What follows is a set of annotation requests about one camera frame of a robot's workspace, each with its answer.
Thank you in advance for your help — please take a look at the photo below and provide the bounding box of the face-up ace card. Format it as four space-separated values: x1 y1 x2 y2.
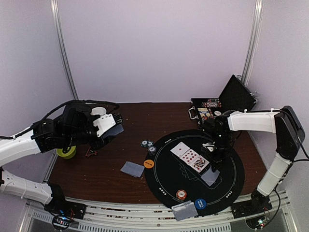
170 142 190 157

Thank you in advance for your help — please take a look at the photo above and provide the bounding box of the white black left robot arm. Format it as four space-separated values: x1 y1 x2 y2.
0 100 123 215

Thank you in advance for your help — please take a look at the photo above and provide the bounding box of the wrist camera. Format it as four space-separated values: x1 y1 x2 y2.
202 143 215 152
93 113 123 137

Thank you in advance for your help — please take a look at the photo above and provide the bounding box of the purple poker chip stack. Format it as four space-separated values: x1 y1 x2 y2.
148 146 156 156

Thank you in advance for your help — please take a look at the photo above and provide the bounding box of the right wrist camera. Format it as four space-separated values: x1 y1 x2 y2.
202 143 215 152

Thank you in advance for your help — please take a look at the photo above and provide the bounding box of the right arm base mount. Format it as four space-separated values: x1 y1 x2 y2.
231 198 272 218

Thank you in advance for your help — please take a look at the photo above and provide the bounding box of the round black poker mat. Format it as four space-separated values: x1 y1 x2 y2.
144 130 245 216

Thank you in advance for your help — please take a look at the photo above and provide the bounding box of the aluminium corner post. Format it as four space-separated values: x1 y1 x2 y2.
50 0 79 100
242 0 264 86

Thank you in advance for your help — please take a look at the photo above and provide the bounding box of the poker chip row in case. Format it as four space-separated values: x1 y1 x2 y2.
201 102 222 108

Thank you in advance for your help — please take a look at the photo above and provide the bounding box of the right aluminium corner post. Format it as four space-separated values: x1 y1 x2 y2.
242 0 264 86

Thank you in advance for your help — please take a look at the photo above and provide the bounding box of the lime green bowl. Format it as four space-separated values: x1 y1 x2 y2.
56 146 76 160

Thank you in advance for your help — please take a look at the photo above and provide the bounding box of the grey playing card deck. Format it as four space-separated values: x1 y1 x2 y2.
105 124 124 136

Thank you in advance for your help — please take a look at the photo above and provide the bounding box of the black poker chip case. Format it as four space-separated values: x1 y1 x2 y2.
188 75 257 127

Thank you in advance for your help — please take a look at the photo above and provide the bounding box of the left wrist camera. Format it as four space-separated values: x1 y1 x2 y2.
93 113 123 137

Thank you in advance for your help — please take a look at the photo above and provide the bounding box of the dealt card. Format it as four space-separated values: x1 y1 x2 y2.
172 205 198 221

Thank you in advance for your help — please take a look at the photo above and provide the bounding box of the face-up ten diamonds card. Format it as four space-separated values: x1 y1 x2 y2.
180 149 199 165

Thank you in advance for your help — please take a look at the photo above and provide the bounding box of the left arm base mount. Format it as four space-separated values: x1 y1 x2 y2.
44 198 86 219

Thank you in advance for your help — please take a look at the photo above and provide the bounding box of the blue small blind button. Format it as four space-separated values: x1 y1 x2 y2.
194 198 207 210

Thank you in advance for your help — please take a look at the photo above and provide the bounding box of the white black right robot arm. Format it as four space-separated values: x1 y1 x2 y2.
202 105 306 214

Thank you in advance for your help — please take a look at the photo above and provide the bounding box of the orange white ceramic bowl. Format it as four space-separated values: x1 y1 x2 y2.
91 107 107 116

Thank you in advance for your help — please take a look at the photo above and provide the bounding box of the face-up king card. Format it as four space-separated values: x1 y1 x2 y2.
190 156 210 173

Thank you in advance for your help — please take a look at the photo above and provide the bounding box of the left aluminium corner post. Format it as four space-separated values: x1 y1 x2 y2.
50 0 79 100

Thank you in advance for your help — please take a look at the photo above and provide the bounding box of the white dealer button in case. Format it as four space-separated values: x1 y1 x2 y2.
214 111 222 116

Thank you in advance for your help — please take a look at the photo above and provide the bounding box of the orange big blind button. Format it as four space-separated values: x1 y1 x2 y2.
143 159 155 169

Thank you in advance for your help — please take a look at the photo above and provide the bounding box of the blue playing card box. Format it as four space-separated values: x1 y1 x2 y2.
197 108 211 118

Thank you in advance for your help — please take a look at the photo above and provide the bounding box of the orange poker chip stack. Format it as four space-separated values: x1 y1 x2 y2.
176 189 187 200

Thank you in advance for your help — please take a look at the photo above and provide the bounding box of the black red triangle marker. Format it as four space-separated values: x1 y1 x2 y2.
85 147 98 158

